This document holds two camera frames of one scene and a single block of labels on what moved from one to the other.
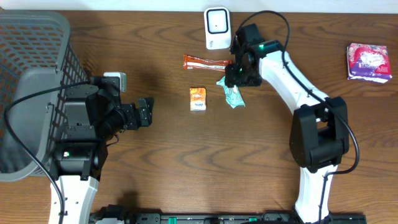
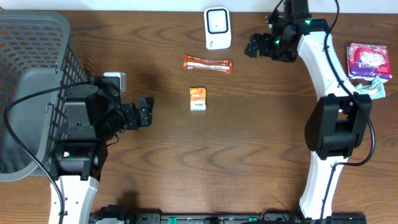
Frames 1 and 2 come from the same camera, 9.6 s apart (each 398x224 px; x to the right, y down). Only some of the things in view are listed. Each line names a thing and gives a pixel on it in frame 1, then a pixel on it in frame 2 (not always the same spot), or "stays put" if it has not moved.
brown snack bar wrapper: [193, 63] stays put
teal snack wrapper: [233, 94] → [375, 89]
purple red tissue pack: [368, 61] stays put
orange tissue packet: [198, 98] stays put
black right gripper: [231, 78] → [265, 39]
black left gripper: [137, 114] stays put
